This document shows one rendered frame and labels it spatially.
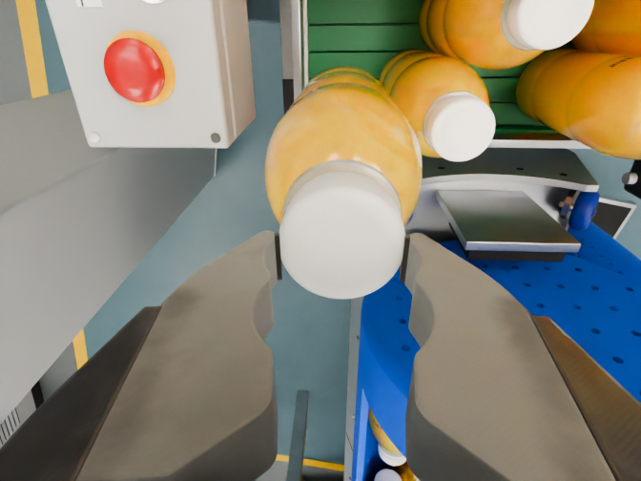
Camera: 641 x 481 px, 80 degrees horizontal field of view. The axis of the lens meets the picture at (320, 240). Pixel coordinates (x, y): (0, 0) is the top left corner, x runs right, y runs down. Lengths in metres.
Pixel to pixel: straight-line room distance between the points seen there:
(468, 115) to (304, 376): 1.87
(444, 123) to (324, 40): 0.23
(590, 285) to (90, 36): 0.45
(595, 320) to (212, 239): 1.42
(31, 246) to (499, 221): 0.59
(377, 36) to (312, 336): 1.55
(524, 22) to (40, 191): 0.59
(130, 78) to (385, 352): 0.25
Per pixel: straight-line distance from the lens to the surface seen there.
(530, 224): 0.42
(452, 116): 0.26
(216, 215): 1.58
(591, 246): 1.14
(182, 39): 0.28
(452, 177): 0.46
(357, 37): 0.46
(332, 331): 1.83
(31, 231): 0.65
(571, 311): 0.40
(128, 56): 0.28
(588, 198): 0.49
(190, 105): 0.28
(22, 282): 0.66
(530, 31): 0.26
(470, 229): 0.39
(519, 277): 0.43
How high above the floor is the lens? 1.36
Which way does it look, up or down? 61 degrees down
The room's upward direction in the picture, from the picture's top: 174 degrees counter-clockwise
